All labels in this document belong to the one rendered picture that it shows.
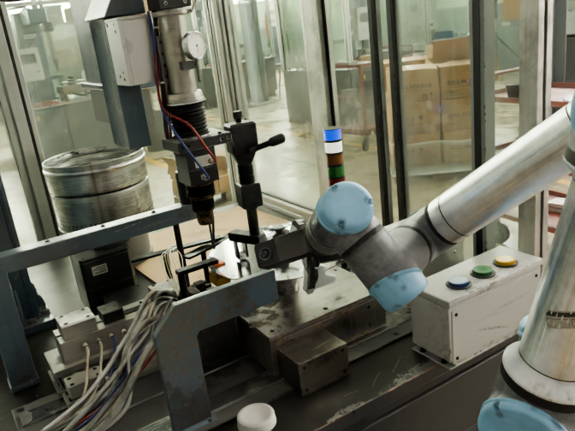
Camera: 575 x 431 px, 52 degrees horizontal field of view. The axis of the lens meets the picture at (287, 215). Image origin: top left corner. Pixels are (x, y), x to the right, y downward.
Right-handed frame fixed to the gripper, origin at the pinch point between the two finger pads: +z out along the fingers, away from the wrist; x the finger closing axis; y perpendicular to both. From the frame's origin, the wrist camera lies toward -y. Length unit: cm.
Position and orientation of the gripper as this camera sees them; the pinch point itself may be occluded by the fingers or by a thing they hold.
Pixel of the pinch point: (297, 261)
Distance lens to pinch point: 114.9
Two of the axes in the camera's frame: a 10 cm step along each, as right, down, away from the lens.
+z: -1.2, 2.9, 9.5
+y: 9.7, -1.8, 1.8
